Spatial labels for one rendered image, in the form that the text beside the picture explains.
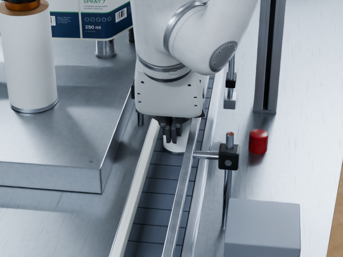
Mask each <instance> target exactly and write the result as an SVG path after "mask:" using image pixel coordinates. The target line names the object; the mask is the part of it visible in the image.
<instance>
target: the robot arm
mask: <svg viewBox="0 0 343 257"><path fill-rule="evenodd" d="M258 2H259V0H210V1H209V4H208V6H207V7H206V6H205V5H203V3H202V2H201V1H200V0H130V4H131V13H132V22H133V30H134V39H135V47H136V56H137V60H136V68H135V106H136V112H137V113H140V114H144V115H149V116H150V117H152V118H153V119H155V120H156V121H158V124H159V125H160V126H161V127H162V135H165V136H166V143H171V141H172V143H173V144H176V143H177V137H178V136H179V137H181V136H182V124H183V123H185V122H187V121H188V120H190V119H191V118H202V117H205V114H206V108H205V106H204V103H203V99H204V97H205V87H204V77H203V75H206V76H208V75H214V74H216V73H218V72H220V71H221V70H222V69H223V68H224V67H225V66H226V65H227V64H228V63H229V61H230V60H231V58H232V57H233V55H234V54H235V52H236V50H237V49H238V47H239V45H240V43H241V41H242V39H243V37H244V35H245V33H246V31H247V29H248V27H249V25H250V22H251V20H252V18H253V16H254V13H255V11H256V8H257V5H258Z"/></svg>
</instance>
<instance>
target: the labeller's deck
mask: <svg viewBox="0 0 343 257"><path fill-rule="evenodd" d="M128 33H129V32H128V30H127V31H125V32H124V33H122V34H120V35H119V36H117V37H115V38H114V44H115V49H116V50H117V54H116V55H115V56H114V57H112V58H99V57H97V56H96V55H95V53H94V52H95V50H96V41H90V40H52V41H53V52H54V63H55V74H56V85H57V94H58V101H57V103H56V104H55V105H54V106H53V107H51V108H50V109H48V110H45V111H42V112H36V113H24V112H19V111H17V110H15V109H13V108H11V107H10V105H9V96H8V88H7V80H6V72H5V65H4V57H3V49H2V41H1V37H0V185H1V186H13V187H26V188H38V189H51V190H63V191H75V192H88V193H100V194H101V193H102V192H103V189H104V186H105V183H106V181H107V178H108V175H109V172H110V170H111V167H112V164H113V161H114V158H115V156H116V153H117V150H118V147H119V145H120V142H121V139H122V137H123V134H124V131H125V128H126V126H127V123H128V120H129V117H130V115H131V112H132V109H133V106H134V103H135V99H132V98H131V84H132V81H133V79H135V68H136V60H137V56H136V47H135V42H133V43H132V42H129V36H128V35H129V34H128Z"/></svg>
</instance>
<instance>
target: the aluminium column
mask: <svg viewBox="0 0 343 257"><path fill-rule="evenodd" d="M285 8H286V0H260V15H259V30H258V45H257V61H256V76H255V91H254V106H253V113H264V114H277V103H278V91H279V79H280V67H281V56H282V44H283V32H284V20H285Z"/></svg>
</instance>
